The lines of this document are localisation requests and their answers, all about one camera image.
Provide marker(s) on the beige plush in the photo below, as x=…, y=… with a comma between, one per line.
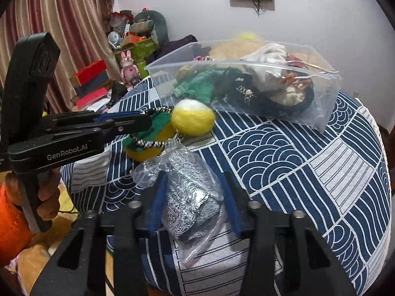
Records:
x=228, y=51

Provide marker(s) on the blue white small toy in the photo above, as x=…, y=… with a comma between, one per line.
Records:
x=113, y=38

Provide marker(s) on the white plush toy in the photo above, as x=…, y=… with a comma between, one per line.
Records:
x=267, y=60

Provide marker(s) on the striped curtain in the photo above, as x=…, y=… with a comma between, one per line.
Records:
x=61, y=12

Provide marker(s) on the grey knit cloth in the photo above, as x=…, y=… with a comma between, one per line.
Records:
x=185, y=188

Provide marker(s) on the pink rabbit figure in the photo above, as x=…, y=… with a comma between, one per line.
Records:
x=129, y=69

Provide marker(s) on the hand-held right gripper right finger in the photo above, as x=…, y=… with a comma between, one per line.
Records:
x=232, y=208

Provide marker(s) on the green box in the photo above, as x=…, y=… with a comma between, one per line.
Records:
x=140, y=49

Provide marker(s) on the green knit toy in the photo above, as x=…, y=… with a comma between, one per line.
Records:
x=194, y=86

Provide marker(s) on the green plush dinosaur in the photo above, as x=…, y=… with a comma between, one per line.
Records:
x=151, y=24

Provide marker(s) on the blue white patterned tablecloth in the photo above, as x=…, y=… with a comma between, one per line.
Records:
x=293, y=175

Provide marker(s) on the dark purple cloth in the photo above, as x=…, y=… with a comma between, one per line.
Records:
x=172, y=47

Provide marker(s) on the beige cloth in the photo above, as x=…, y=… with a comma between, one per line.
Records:
x=32, y=262

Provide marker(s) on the person's left forearm orange sleeve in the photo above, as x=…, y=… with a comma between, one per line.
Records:
x=12, y=231

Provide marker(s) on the orange charm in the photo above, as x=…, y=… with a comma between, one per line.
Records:
x=296, y=80

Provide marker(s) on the black hair band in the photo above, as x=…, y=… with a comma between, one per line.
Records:
x=296, y=104

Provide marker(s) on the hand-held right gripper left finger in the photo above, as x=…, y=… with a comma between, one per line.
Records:
x=159, y=202

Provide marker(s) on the red flat box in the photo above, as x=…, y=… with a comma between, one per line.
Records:
x=92, y=97

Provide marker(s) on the clear plastic storage box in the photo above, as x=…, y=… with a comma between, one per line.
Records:
x=191, y=54

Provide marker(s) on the black beaded pouch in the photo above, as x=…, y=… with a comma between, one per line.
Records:
x=239, y=91

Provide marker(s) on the person's left hand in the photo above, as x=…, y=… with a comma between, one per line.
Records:
x=49, y=194

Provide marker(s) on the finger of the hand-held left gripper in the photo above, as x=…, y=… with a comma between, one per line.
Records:
x=123, y=115
x=132, y=127

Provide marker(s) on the red and grey box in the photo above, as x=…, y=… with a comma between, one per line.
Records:
x=91, y=74

